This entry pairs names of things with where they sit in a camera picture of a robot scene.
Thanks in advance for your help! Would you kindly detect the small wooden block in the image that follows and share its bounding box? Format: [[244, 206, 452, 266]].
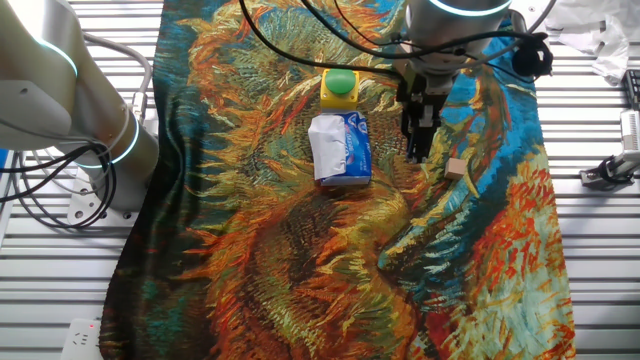
[[443, 158, 467, 181]]

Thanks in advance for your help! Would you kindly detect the gray cable with metal connector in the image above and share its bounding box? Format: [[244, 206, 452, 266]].
[[82, 32, 154, 124]]

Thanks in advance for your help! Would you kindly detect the thick black cable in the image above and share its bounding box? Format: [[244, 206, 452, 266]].
[[237, 0, 404, 80]]

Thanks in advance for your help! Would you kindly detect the yellow box green button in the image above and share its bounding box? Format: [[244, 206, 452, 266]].
[[319, 68, 360, 114]]

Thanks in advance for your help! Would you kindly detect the silver base mounting plate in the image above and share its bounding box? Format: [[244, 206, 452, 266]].
[[66, 167, 141, 227]]

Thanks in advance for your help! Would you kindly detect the white crumpled cloth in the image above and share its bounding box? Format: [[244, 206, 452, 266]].
[[517, 0, 632, 87]]

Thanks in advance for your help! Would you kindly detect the black keyboard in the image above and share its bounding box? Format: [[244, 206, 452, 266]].
[[622, 68, 640, 110]]

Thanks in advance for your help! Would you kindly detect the black clamp bracket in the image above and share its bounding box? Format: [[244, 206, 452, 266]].
[[579, 108, 640, 191]]

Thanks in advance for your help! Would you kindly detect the sunflower painting cloth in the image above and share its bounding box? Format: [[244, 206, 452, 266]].
[[98, 0, 577, 360]]

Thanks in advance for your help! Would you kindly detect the black cable with coiled bundle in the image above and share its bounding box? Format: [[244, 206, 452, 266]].
[[299, 0, 555, 84]]

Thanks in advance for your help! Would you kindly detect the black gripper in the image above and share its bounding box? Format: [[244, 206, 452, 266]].
[[396, 74, 450, 164]]

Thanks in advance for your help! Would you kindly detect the blue white tissue pack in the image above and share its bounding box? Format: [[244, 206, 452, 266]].
[[307, 110, 374, 188]]

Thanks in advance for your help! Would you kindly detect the white power strip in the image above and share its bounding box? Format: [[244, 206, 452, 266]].
[[59, 318, 104, 360]]

